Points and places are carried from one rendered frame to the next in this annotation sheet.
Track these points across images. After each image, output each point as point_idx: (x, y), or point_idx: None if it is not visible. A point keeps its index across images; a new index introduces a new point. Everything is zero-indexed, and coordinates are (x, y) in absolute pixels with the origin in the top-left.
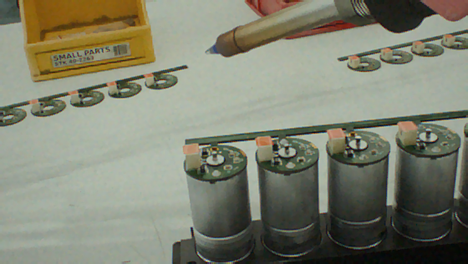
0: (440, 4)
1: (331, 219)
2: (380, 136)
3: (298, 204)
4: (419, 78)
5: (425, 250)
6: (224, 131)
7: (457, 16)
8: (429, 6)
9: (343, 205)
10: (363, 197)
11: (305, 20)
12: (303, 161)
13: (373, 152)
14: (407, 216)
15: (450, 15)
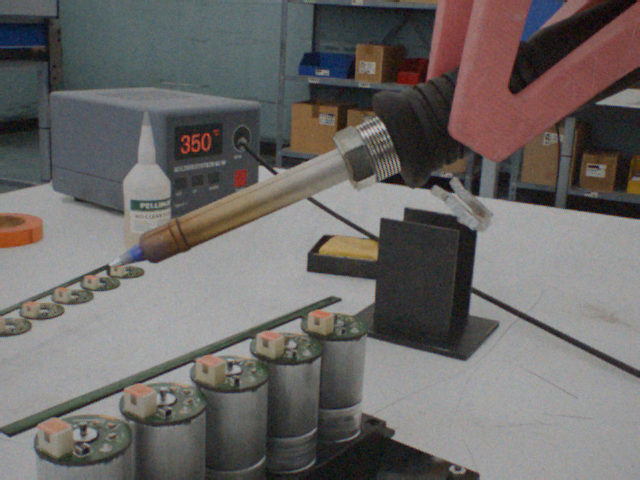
0: (492, 146)
1: (212, 478)
2: (239, 357)
3: (197, 462)
4: (93, 328)
5: (309, 478)
6: None
7: (506, 155)
8: (480, 149)
9: (234, 450)
10: (256, 430)
11: (297, 192)
12: (194, 402)
13: (254, 372)
14: (284, 445)
15: (500, 155)
